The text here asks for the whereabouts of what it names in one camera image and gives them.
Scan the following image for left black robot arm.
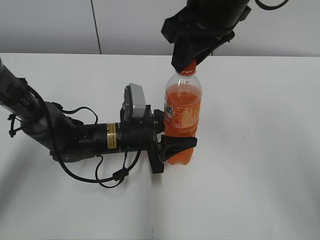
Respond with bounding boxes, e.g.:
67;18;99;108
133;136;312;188
0;65;197;174

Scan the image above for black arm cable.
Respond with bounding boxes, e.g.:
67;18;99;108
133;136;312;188
24;82;141;189
254;0;291;11

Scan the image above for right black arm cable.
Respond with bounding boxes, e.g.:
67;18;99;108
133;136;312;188
254;0;291;11

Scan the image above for orange bottle cap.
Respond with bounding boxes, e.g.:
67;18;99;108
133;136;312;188
179;59;197;76

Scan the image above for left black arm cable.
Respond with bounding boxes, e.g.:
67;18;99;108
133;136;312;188
24;82;141;189

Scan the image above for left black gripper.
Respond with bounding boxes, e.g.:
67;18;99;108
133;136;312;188
118;105;198;174

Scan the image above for orange soda plastic bottle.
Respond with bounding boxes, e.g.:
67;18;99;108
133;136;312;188
163;70;204;166

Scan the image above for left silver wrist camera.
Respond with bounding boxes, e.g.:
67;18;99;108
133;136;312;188
122;82;146;121

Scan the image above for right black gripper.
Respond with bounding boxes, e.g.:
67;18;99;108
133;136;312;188
161;0;251;73

